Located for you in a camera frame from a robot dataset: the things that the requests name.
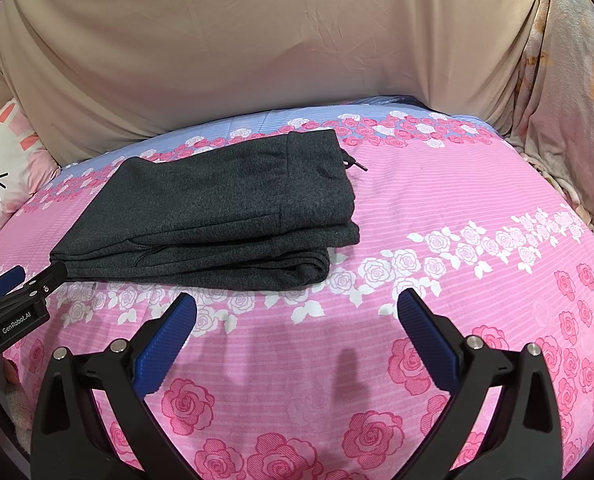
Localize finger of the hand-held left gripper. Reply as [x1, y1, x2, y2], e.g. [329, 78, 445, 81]
[26, 262, 68, 305]
[0, 267, 26, 306]

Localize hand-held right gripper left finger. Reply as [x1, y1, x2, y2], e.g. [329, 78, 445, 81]
[31, 292, 198, 480]

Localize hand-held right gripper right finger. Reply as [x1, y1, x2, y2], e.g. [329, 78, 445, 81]
[397, 287, 563, 480]

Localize dark grey pants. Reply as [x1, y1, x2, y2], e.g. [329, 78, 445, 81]
[49, 128, 368, 292]

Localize white rabbit pillow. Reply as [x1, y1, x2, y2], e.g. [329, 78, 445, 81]
[0, 100, 60, 256]

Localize pink floral bed sheet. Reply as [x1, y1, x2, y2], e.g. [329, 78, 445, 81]
[0, 95, 594, 480]

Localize pale floral blanket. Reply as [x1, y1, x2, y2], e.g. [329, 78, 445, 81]
[510, 0, 594, 233]

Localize beige cloth cover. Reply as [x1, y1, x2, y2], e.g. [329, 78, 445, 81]
[0, 0, 543, 168]

